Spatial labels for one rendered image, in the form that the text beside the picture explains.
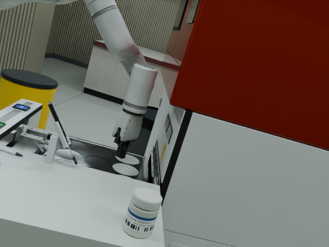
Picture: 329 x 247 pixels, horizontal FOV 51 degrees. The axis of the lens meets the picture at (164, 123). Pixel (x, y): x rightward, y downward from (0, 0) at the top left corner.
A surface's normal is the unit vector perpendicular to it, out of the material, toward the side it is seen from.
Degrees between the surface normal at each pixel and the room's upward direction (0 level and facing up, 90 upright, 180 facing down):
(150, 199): 0
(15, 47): 90
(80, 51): 90
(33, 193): 0
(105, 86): 90
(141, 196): 0
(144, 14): 90
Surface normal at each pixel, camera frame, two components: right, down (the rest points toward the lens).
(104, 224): 0.29, -0.93
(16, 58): -0.10, 0.22
